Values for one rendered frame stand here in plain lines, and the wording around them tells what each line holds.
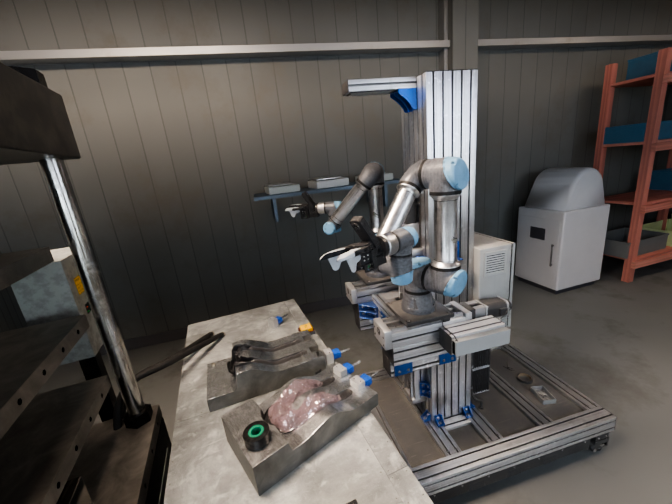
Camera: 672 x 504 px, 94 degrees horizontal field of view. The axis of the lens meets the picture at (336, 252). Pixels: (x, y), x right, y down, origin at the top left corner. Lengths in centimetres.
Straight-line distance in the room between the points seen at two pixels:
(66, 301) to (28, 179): 254
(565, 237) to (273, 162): 322
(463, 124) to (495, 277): 76
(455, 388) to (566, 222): 259
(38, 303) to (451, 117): 178
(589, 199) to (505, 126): 125
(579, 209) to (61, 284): 426
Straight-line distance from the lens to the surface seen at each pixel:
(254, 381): 143
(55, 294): 153
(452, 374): 197
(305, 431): 118
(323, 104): 357
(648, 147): 475
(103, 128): 370
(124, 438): 159
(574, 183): 419
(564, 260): 425
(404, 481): 114
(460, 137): 160
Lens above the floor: 171
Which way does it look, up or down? 16 degrees down
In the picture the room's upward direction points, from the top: 6 degrees counter-clockwise
